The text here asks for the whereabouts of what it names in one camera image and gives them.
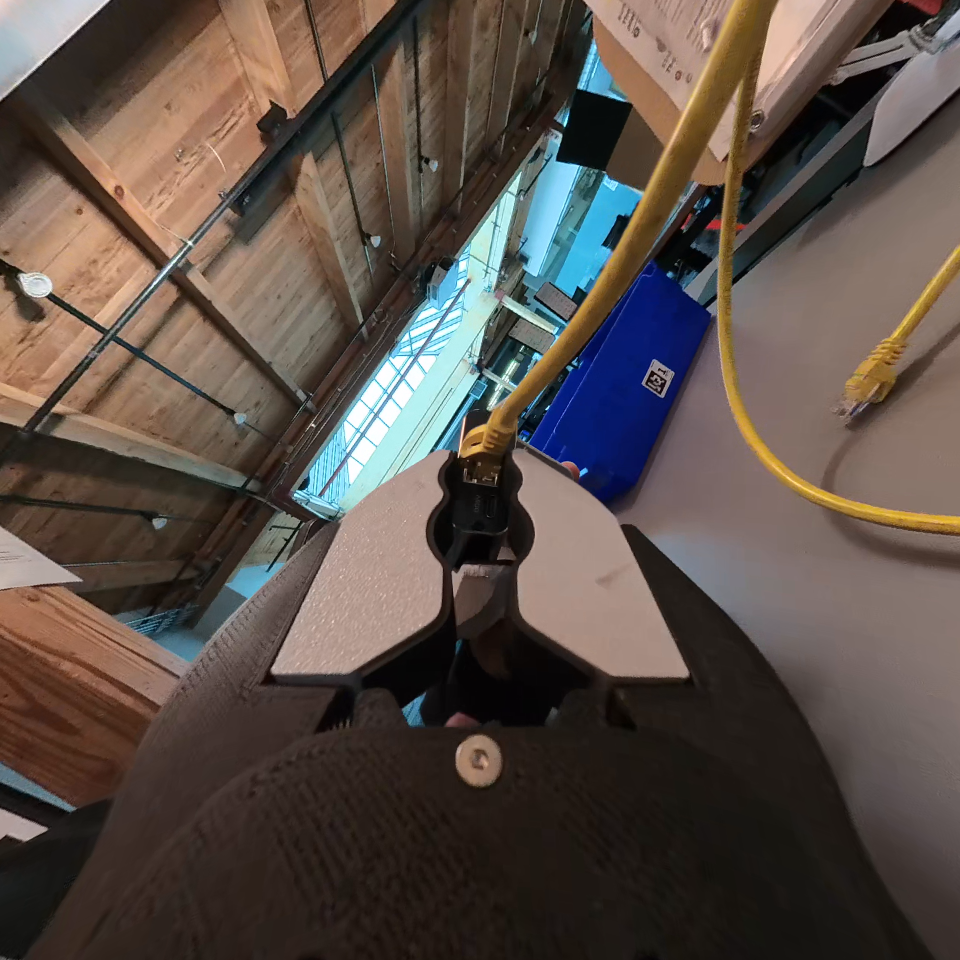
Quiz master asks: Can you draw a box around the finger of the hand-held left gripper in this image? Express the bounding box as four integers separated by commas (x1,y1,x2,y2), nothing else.
453,562,500,640

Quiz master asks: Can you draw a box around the black network splitter box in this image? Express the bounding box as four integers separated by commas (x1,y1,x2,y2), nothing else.
448,408,520,567

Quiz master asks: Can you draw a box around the grey desk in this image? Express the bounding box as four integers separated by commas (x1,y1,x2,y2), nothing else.
611,93,960,960

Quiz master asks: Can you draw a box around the yellow network cable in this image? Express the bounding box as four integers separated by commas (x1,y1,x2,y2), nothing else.
457,0,960,536

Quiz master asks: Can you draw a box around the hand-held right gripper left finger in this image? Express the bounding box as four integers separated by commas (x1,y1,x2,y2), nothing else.
270,450,457,685

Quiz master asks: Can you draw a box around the blue plastic bin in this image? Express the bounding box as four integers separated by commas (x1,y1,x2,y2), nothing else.
528,261,712,505

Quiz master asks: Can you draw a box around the person's left forearm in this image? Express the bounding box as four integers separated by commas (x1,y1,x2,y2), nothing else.
0,798,114,960

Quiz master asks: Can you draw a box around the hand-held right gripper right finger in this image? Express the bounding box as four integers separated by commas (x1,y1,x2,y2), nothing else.
496,448,691,687

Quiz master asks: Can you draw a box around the wooden document stand with sheets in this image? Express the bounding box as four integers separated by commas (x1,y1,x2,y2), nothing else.
585,0,960,185

